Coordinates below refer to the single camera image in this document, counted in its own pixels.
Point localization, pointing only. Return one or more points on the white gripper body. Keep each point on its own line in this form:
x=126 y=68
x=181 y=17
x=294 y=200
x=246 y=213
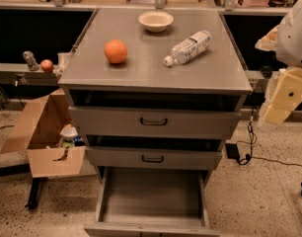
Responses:
x=293 y=41

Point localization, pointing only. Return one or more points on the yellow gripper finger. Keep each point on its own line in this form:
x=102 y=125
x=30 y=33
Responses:
x=283 y=95
x=267 y=42

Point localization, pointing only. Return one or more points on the orange fruit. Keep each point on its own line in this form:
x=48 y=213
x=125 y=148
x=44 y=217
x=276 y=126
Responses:
x=115 y=51

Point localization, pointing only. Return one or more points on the grey metal drawer cabinet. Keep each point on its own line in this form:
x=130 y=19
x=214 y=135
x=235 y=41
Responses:
x=214 y=81

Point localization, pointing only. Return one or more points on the top grey drawer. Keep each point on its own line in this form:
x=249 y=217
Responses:
x=154 y=123

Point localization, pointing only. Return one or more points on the bottom grey open drawer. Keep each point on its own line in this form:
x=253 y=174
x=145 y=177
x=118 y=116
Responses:
x=136 y=202

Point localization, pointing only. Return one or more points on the middle grey drawer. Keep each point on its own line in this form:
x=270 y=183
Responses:
x=153 y=158

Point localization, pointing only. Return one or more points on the black remote control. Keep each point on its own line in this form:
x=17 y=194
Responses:
x=266 y=71

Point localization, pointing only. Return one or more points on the clear plastic water bottle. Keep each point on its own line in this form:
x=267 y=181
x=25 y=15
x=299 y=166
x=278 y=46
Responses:
x=189 y=48

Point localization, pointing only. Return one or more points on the black power adapter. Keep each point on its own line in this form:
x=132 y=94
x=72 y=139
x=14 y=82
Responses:
x=232 y=151

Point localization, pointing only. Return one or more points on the white ceramic bowl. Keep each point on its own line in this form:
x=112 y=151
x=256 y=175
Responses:
x=155 y=21

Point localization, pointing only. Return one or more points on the white bowl in box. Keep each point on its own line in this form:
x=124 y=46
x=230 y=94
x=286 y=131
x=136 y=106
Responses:
x=68 y=133

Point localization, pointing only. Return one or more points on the small red apple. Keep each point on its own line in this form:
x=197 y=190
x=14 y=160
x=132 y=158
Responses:
x=47 y=65

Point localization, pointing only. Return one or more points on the small grey figurine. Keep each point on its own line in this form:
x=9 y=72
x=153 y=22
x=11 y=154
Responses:
x=30 y=60

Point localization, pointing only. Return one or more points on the brown cardboard box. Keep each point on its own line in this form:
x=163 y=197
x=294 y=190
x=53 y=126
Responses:
x=37 y=132

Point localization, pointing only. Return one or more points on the black table leg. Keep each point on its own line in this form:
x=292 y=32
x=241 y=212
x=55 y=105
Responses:
x=35 y=192

